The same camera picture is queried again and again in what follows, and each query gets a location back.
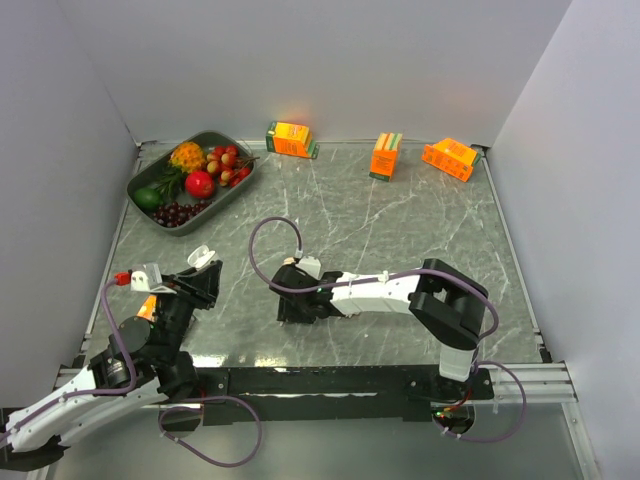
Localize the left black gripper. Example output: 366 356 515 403
150 259 222 364

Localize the white earbud charging case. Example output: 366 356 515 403
187 245 220 270

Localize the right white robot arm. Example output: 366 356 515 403
269 257 489 399

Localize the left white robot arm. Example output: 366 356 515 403
1 258 223 471

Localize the orange sponge box front left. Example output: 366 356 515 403
137 295 157 322

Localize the orange sponge box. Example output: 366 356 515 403
369 132 403 182
422 138 481 182
265 121 319 159
137 295 157 322

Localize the dark grape bunch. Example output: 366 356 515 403
151 200 210 229

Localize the red apple toy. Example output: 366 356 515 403
184 170 215 199

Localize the green lime toy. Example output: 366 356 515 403
133 187 164 211

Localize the red lychee bunch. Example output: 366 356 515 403
204 145 258 187

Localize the orange pineapple toy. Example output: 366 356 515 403
169 141 207 174

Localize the grey fruit tray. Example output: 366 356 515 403
127 131 256 237

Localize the orange sponge box back left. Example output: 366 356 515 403
265 121 319 159

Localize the orange sponge box back middle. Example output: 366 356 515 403
369 132 403 182

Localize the orange sponge box back right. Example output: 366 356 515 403
422 138 481 182

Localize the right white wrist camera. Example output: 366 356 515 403
295 255 321 280

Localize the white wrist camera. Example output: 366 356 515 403
295 255 321 280
114 263 163 293

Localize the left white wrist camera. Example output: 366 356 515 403
114 263 163 293

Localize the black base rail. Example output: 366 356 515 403
170 365 494 426

